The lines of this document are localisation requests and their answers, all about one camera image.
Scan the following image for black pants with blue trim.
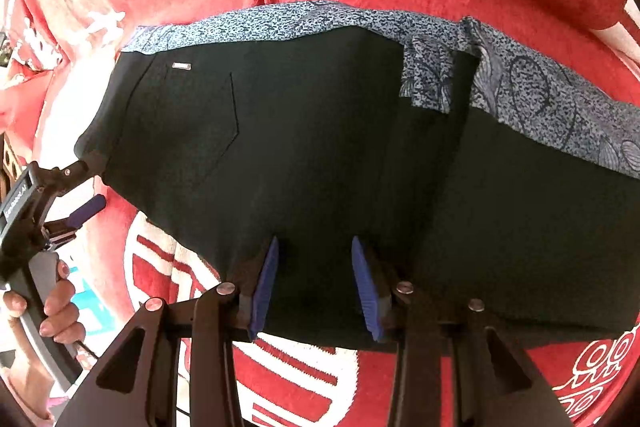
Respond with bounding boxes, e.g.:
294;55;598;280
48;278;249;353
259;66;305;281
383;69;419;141
75;1;639;346

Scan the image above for person's left hand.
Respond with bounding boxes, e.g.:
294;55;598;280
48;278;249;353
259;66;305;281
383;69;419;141
2;261;86;351

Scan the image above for red blanket with white characters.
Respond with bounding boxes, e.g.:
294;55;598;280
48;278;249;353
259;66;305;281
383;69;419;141
1;0;639;426

